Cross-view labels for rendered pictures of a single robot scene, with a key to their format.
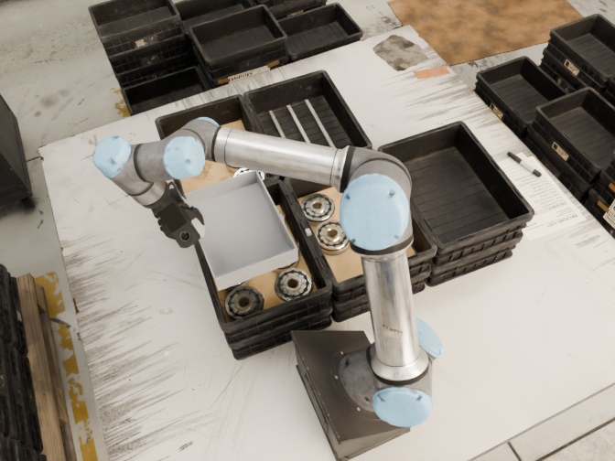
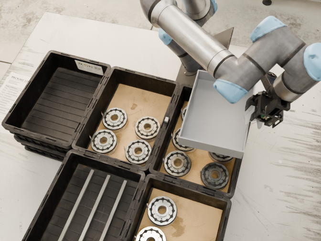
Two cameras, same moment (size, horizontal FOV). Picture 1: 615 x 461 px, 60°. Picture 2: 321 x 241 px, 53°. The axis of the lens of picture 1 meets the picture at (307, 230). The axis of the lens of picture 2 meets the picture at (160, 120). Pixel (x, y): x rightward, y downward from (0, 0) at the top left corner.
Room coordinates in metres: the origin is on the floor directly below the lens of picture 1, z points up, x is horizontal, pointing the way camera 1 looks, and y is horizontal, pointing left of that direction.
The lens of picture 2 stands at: (1.29, 0.36, 1.98)
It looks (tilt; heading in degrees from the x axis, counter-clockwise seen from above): 60 degrees down; 220
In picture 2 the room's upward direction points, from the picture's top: 4 degrees counter-clockwise
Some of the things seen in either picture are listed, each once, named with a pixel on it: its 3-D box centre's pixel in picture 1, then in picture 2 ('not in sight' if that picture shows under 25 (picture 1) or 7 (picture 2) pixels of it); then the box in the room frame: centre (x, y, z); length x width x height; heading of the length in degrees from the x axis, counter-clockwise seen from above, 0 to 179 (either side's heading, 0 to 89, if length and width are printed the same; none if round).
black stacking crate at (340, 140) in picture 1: (306, 133); (87, 218); (1.26, -0.02, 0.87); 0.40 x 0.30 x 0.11; 18
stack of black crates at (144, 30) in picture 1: (145, 48); not in sight; (2.45, 0.78, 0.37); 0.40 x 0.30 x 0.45; 111
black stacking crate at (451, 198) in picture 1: (447, 192); (63, 102); (0.97, -0.43, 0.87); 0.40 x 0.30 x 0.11; 18
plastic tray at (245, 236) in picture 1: (238, 226); (218, 111); (0.76, 0.17, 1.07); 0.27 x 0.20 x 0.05; 20
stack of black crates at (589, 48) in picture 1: (588, 72); not in sight; (2.07, -1.46, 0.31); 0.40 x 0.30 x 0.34; 21
